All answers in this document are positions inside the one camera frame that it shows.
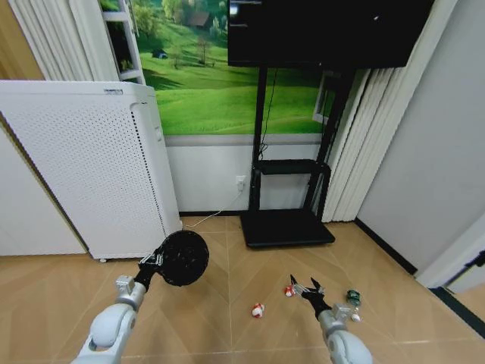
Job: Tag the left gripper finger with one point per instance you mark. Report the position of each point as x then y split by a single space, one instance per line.
151 260

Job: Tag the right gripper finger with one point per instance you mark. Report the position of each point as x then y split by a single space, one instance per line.
317 286
298 286

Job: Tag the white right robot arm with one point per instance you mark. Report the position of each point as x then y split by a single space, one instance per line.
343 341

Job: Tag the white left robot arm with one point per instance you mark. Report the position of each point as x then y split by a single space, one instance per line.
110 330

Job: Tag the black television floor stand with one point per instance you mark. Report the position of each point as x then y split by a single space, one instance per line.
288 227

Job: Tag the red white crumpled wrapper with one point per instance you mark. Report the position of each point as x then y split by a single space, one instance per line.
288 290
257 310

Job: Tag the crushed green can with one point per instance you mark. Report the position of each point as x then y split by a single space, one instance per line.
353 297

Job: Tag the small white paper scrap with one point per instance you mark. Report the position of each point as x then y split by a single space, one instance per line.
355 317

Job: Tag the white perforated air purifier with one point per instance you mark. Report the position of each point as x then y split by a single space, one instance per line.
91 167

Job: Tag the white door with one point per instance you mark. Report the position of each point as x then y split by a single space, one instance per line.
451 254

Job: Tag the white pleated curtain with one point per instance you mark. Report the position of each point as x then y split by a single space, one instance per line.
64 38
360 151

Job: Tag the green meadow landscape mural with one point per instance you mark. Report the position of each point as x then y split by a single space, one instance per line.
197 87

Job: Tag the black television screen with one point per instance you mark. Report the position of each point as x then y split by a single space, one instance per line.
322 32

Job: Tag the white wall power plug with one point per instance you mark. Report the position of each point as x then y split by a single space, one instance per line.
240 182

